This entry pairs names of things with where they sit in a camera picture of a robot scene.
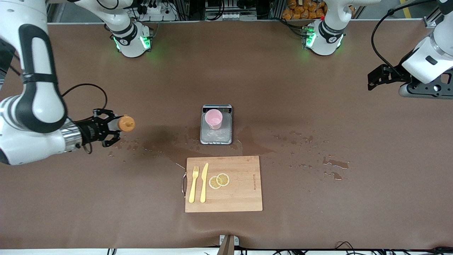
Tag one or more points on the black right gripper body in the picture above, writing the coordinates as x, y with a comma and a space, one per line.
88, 130

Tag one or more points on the translucent sauce bottle orange cap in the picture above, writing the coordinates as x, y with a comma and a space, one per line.
126, 123

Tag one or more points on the pink plastic cup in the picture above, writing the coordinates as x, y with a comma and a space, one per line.
214, 118

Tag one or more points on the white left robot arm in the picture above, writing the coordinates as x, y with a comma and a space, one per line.
329, 39

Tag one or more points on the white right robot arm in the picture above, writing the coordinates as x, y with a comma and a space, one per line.
24, 145

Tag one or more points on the large water puddle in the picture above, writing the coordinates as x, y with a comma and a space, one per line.
162, 145

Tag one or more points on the yellow plastic fork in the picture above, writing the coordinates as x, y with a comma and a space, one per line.
193, 189

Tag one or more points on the small water puddle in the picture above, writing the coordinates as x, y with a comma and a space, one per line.
335, 163
332, 175

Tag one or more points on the yellow plastic knife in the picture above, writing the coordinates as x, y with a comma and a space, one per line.
204, 184

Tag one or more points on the silver digital kitchen scale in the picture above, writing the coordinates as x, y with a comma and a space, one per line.
216, 136

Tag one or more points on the orange snack bag pile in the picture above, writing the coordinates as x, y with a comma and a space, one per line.
300, 10

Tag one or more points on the yellow lemon slice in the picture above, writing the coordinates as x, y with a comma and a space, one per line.
223, 179
212, 183

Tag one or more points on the white power strip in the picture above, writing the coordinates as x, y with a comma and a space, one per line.
159, 16

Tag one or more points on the triangular water puddle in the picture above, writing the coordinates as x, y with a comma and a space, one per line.
251, 143

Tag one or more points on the aluminium frame rail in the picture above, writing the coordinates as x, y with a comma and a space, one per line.
429, 23

